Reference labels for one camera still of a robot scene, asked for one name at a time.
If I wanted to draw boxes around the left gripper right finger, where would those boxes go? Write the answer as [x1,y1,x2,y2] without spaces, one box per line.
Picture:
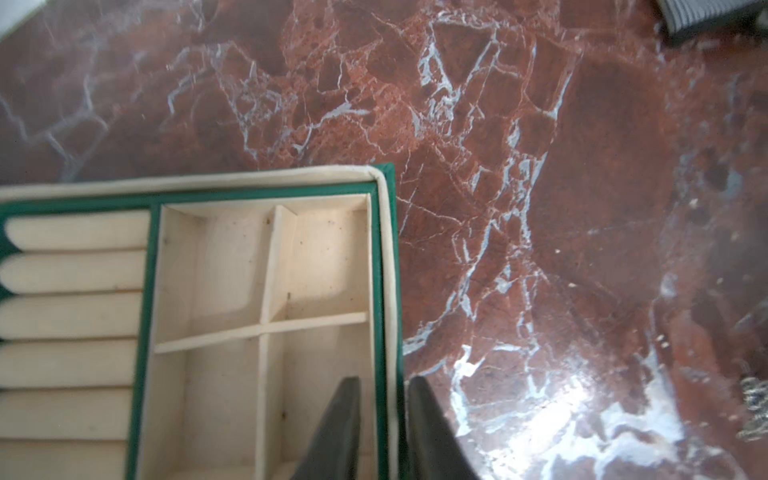
[407,376,478,479]

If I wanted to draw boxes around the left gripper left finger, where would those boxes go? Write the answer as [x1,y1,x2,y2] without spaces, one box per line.
[292,377,362,479]

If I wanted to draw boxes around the silver jewelry chain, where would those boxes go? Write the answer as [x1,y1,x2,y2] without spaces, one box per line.
[736,374,768,442]

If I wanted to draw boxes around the green jewelry box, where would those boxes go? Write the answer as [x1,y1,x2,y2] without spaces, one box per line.
[1,164,408,479]

